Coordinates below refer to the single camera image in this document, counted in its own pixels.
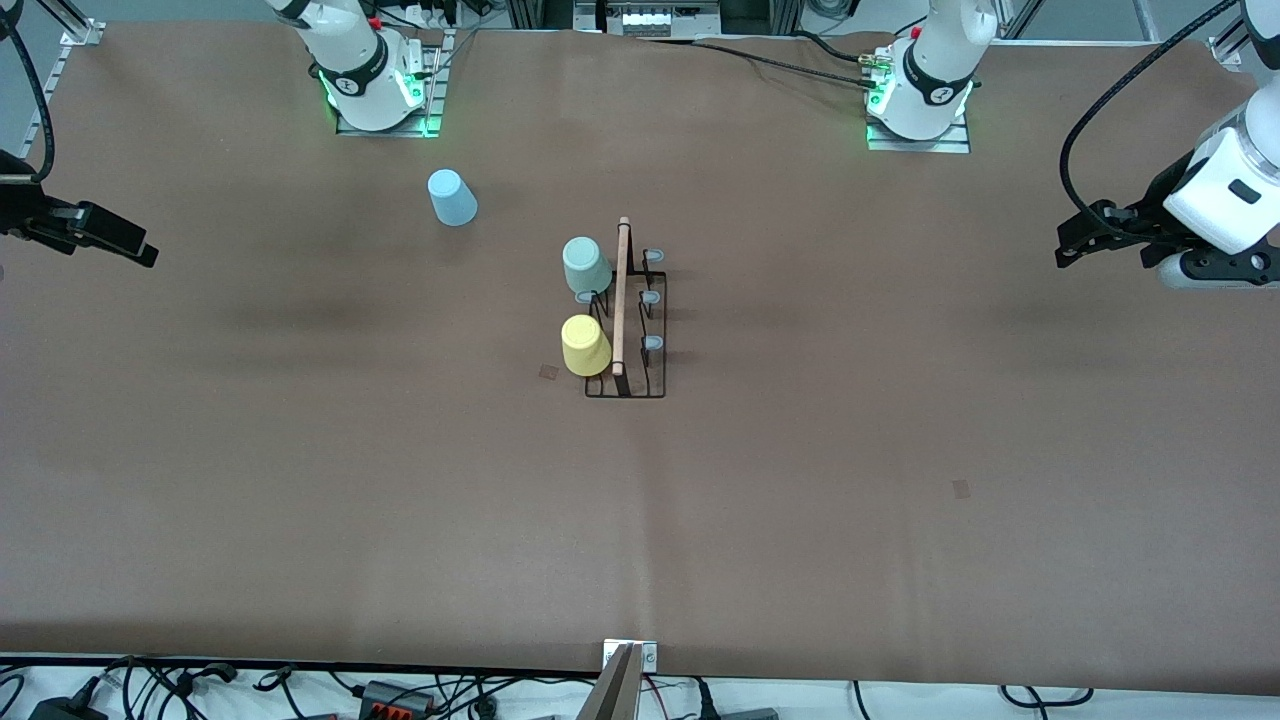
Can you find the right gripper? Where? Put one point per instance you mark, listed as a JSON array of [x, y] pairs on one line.
[[18, 208]]

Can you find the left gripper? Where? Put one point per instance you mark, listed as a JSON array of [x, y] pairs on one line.
[[1163, 190]]

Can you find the mint green plastic cup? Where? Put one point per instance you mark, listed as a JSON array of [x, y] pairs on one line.
[[586, 266]]

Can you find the yellow plastic cup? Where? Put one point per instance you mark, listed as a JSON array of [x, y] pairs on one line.
[[586, 346]]

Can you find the light blue plastic cup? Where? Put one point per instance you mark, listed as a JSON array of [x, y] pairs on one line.
[[453, 198]]

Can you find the brown table cover sheet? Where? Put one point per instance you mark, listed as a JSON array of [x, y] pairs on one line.
[[800, 550]]

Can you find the black power adapter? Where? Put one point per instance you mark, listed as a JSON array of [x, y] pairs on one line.
[[65, 712]]

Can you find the white power strip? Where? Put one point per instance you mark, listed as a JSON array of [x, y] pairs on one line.
[[650, 20]]

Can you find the orange black connector block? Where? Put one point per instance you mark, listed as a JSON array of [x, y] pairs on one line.
[[395, 697]]

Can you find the black plug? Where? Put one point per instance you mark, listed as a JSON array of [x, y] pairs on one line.
[[706, 700]]

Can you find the aluminium frame rail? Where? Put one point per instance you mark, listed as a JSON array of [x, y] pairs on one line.
[[1228, 48], [80, 30]]

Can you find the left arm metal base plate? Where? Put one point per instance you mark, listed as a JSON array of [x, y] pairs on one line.
[[920, 145]]

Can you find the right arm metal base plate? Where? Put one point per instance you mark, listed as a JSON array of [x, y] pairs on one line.
[[432, 95]]

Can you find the small metal bracket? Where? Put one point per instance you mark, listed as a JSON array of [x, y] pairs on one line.
[[648, 655]]

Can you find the grey camera mount bar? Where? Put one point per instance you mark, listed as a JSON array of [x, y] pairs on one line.
[[612, 695]]

